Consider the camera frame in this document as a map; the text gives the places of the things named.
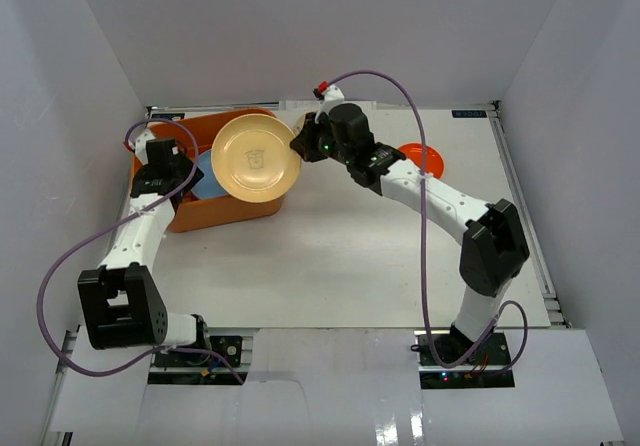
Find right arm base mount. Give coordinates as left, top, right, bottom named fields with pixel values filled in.
left=410, top=330, right=516, bottom=390

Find white paper sheets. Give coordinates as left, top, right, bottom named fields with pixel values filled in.
left=277, top=98, right=406, bottom=112

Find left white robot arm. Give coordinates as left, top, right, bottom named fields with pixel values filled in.
left=78, top=131, right=212, bottom=365

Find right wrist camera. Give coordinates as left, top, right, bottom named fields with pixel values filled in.
left=313, top=81, right=345, bottom=116

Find yellow round plate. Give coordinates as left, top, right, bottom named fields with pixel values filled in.
left=211, top=114, right=301, bottom=203

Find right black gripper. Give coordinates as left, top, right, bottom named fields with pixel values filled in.
left=292, top=112, right=354, bottom=167

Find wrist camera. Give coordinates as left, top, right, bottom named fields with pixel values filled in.
left=313, top=81, right=345, bottom=116
left=124, top=130, right=156, bottom=164

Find blue round plate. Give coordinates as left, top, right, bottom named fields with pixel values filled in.
left=192, top=149, right=227, bottom=200

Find purple cable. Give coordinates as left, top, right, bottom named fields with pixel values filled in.
left=319, top=69, right=530, bottom=370
left=36, top=119, right=247, bottom=386

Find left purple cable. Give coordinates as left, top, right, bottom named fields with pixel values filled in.
left=36, top=119, right=247, bottom=386

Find orange round plate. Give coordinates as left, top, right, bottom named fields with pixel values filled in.
left=399, top=142, right=445, bottom=179

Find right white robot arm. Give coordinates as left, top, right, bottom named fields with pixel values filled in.
left=290, top=103, right=530, bottom=369

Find small beige floral plate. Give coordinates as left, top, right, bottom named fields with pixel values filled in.
left=291, top=113, right=306, bottom=137

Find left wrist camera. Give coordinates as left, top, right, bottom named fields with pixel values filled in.
left=124, top=130, right=156, bottom=164

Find orange plastic bin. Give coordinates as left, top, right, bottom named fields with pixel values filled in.
left=124, top=108, right=284, bottom=233

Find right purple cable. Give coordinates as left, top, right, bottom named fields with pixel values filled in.
left=319, top=69, right=530, bottom=370

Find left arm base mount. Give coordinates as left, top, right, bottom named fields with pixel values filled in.
left=147, top=335, right=250, bottom=386

